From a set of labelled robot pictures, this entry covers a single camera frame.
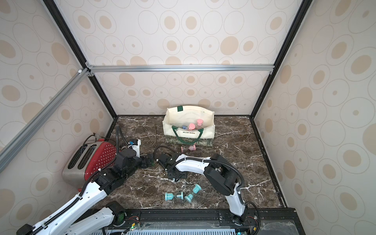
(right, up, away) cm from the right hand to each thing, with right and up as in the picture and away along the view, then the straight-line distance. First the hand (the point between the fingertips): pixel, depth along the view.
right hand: (180, 174), depth 89 cm
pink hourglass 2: (+7, +30, +4) cm, 31 cm away
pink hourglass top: (+8, +15, +8) cm, 19 cm away
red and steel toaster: (-47, +12, -14) cm, 50 cm away
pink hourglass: (+13, +33, +10) cm, 37 cm away
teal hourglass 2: (+10, -5, -8) cm, 14 cm away
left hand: (-14, +15, -13) cm, 25 cm away
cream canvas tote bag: (-4, +36, +9) cm, 37 cm away
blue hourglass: (+2, +29, +13) cm, 32 cm away
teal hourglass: (-5, -8, -12) cm, 15 cm away
